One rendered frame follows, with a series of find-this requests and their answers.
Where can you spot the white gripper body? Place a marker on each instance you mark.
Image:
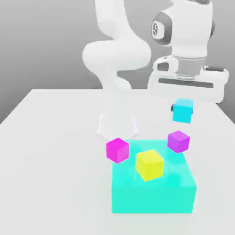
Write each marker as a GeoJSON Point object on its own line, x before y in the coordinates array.
{"type": "Point", "coordinates": [185, 91]}

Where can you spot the small cyan cube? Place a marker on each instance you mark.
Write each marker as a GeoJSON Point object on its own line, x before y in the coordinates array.
{"type": "Point", "coordinates": [182, 111]}

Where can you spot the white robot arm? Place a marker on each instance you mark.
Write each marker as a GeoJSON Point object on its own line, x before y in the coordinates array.
{"type": "Point", "coordinates": [117, 53]}

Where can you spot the small purple cube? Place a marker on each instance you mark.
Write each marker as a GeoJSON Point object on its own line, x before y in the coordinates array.
{"type": "Point", "coordinates": [178, 141]}

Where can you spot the small yellow cube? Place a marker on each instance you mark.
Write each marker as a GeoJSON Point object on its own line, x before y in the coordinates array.
{"type": "Point", "coordinates": [150, 165]}

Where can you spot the large turquoise box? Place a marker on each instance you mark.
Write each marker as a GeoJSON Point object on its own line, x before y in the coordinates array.
{"type": "Point", "coordinates": [152, 191]}

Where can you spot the small magenta cube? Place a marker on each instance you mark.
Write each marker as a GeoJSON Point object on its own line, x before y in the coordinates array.
{"type": "Point", "coordinates": [117, 151]}

